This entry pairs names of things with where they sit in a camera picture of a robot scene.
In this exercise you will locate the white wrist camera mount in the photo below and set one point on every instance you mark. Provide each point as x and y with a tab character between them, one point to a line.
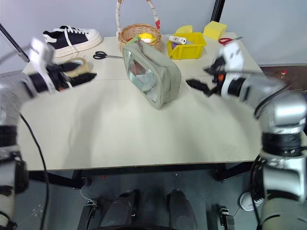
41	52
233	56

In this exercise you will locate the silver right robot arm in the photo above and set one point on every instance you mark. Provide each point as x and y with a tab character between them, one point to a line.
283	112

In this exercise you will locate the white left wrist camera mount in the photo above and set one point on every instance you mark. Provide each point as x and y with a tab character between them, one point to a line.
41	52

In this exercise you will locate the green transparent toiletry pouch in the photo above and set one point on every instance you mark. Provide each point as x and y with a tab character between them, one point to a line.
165	69

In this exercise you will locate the white oblong device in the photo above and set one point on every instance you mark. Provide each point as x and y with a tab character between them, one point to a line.
177	39

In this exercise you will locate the small red knob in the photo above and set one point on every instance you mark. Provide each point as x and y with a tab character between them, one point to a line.
284	72

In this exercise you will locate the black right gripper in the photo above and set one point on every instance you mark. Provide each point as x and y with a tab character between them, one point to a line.
219	69

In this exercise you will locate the yellow plastic bin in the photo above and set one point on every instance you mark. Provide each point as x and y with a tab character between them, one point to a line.
189	51

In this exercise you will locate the black upright pole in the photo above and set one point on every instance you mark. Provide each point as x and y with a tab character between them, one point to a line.
217	9

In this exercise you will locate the beige tape roll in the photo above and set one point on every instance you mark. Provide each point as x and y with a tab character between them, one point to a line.
84	67

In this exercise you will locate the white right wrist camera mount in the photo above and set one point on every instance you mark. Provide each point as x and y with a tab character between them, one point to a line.
233	56

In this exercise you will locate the black and white sneaker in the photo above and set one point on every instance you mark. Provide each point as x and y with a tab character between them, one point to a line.
79	38

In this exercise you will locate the yellow item in basket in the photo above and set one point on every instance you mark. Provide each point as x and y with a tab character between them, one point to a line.
146	36

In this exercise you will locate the black table frame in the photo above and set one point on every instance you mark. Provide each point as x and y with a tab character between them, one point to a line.
144	169

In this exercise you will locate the black slanted rod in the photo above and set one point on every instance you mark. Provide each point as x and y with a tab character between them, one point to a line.
14	44

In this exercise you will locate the purple item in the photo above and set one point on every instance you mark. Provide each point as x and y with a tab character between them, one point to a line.
176	45

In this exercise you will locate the green item in basket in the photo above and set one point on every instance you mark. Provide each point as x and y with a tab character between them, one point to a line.
135	39

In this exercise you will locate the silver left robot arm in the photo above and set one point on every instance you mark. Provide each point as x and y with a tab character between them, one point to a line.
9	89

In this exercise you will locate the yellow wedge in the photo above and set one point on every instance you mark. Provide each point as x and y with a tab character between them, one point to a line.
184	29

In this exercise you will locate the yellow sponge block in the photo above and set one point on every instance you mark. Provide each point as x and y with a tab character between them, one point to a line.
213	30

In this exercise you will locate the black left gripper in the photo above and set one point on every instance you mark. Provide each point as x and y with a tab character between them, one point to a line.
57	77

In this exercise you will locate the white round disc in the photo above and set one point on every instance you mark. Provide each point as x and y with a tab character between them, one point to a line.
245	201

